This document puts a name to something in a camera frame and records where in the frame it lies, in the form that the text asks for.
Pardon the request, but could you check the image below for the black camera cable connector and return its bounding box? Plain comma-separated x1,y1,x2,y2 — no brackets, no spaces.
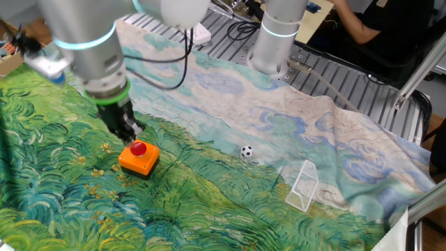
12,26,41,56

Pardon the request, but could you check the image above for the grey corrugated hose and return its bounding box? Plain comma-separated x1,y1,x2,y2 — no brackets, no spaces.
287,57,360,113

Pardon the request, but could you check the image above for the person's bare forearm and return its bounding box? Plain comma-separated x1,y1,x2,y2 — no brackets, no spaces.
329,0,383,45

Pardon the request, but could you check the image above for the light wooden board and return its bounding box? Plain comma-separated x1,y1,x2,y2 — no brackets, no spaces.
294,0,335,45

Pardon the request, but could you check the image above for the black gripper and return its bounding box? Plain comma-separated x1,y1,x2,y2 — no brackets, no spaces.
96,98,146,145

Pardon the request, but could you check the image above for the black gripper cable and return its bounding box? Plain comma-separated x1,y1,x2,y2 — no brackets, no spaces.
123,27,195,91

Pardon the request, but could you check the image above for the white power strip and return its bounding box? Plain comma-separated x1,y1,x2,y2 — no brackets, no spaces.
184,22,213,46

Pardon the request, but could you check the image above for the seated person in black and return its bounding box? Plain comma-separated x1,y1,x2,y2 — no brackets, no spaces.
308,0,446,90

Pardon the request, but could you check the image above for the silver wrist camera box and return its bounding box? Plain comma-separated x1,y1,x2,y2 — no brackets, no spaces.
20,45,69,85

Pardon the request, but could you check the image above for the Rubik's cube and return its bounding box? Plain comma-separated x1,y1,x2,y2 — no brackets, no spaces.
1,41,18,56

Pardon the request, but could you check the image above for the white miniature goal net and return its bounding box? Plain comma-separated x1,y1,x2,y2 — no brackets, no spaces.
284,159,320,213

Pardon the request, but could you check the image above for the black cable bundle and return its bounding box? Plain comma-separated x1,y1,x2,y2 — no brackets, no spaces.
410,89,433,141

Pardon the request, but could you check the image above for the orange box with red button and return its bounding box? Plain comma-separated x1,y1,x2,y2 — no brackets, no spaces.
118,138,161,181

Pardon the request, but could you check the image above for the cardboard box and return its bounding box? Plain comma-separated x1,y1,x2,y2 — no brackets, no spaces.
0,17,26,76

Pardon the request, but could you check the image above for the painted landscape cloth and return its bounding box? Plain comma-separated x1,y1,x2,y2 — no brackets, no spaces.
0,19,436,251

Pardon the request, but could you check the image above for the aluminium frame bar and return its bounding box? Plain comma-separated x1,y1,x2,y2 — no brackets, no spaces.
406,188,446,251

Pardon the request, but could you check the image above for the white sheet corner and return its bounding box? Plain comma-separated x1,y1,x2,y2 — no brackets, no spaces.
371,208,409,251

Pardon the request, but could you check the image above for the slanted aluminium frame post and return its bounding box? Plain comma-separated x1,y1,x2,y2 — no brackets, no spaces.
392,40,446,112

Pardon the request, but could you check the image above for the black coiled cable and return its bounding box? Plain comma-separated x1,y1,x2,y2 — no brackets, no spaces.
226,20,261,42

